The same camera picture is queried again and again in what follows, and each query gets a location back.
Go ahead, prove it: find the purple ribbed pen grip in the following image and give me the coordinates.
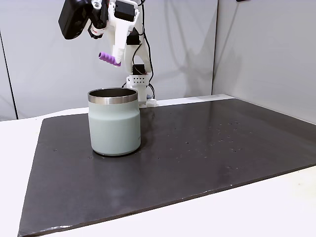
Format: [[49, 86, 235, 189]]
[[98, 51, 122, 68]]

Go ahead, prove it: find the pale green steel cup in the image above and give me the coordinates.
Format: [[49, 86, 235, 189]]
[[87, 88, 142, 157]]

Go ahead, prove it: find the black table mat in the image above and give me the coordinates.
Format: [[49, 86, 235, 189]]
[[17, 98, 316, 237]]

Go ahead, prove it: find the black camera box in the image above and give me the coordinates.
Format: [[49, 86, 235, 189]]
[[58, 0, 93, 40]]

